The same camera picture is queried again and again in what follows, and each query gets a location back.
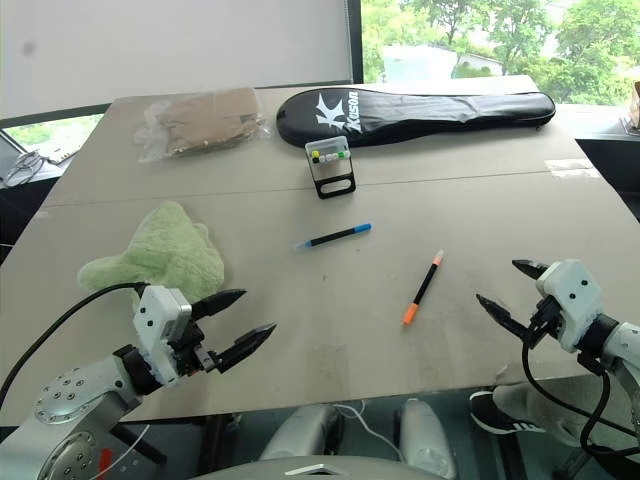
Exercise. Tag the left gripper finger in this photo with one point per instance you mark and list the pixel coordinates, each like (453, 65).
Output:
(247, 345)
(220, 301)

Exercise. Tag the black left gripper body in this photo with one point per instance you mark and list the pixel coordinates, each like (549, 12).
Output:
(192, 350)

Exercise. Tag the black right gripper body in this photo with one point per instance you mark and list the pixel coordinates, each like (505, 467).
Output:
(545, 315)

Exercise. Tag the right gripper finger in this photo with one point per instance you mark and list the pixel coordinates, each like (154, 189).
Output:
(531, 268)
(502, 316)

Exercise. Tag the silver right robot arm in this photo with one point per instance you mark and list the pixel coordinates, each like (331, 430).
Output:
(627, 345)

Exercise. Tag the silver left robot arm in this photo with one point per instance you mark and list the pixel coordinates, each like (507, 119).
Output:
(75, 400)

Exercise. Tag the orange capped black pen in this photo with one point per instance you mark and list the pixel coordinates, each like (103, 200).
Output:
(425, 286)

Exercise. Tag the blue capped black pen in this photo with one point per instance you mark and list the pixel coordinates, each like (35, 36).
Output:
(332, 237)

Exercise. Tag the small black marker holder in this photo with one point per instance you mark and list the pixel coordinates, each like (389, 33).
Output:
(332, 175)

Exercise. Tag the green fluffy cloth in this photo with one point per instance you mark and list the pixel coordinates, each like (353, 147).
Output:
(170, 250)

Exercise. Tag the grey trouser leg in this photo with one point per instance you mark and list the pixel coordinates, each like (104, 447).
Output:
(525, 400)

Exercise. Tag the black white sneaker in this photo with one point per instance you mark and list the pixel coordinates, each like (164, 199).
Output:
(492, 417)

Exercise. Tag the grey rounded shell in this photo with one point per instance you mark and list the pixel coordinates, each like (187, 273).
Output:
(425, 440)
(300, 432)

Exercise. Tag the clear tape strip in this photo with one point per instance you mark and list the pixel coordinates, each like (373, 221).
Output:
(570, 166)

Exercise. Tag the black side desk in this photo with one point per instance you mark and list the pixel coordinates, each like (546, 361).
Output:
(617, 170)

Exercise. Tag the grey curved robot chest cover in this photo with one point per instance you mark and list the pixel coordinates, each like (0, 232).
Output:
(325, 470)

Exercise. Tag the clear bag with brown contents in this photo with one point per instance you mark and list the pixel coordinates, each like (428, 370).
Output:
(210, 120)

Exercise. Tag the black Kason racket bag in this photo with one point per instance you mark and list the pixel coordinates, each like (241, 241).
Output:
(425, 115)

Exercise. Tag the brown cardboard object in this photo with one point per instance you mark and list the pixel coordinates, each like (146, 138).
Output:
(636, 102)

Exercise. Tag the folded eyeglasses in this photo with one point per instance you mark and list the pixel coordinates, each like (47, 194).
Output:
(22, 163)

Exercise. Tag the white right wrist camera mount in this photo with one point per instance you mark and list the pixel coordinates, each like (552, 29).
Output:
(570, 295)

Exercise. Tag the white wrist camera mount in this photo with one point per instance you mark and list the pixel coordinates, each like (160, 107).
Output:
(157, 320)
(570, 295)

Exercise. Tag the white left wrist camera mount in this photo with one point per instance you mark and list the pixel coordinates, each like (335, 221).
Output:
(157, 320)

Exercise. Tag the black window frame post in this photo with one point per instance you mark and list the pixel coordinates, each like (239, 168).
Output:
(355, 40)

